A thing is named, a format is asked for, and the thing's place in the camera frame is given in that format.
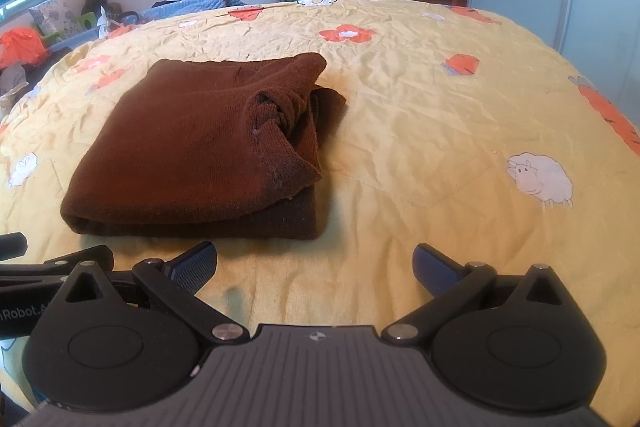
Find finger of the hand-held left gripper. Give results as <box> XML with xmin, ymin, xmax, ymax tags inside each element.
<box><xmin>0</xmin><ymin>244</ymin><xmax>116</xmax><ymax>282</ymax></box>
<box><xmin>0</xmin><ymin>232</ymin><xmax>29</xmax><ymax>262</ymax></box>

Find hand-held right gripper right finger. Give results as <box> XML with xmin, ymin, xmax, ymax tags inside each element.
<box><xmin>381</xmin><ymin>242</ymin><xmax>577</xmax><ymax>348</ymax></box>

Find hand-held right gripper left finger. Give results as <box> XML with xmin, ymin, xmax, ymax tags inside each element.
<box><xmin>62</xmin><ymin>240</ymin><xmax>251</xmax><ymax>347</ymax></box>

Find brown knit sweater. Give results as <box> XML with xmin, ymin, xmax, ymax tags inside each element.
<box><xmin>60</xmin><ymin>52</ymin><xmax>349</xmax><ymax>242</ymax></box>

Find yellow printed quilt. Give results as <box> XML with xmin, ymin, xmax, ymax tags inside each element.
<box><xmin>0</xmin><ymin>0</ymin><xmax>640</xmax><ymax>423</ymax></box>

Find orange cloth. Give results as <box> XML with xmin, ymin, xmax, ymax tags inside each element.
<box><xmin>0</xmin><ymin>29</ymin><xmax>49</xmax><ymax>70</ymax></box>

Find floral pillow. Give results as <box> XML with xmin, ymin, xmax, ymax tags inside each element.
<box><xmin>28</xmin><ymin>0</ymin><xmax>82</xmax><ymax>38</ymax></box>

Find light blue quilted blanket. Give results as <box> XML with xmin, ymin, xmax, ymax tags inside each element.
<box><xmin>137</xmin><ymin>0</ymin><xmax>282</xmax><ymax>26</ymax></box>

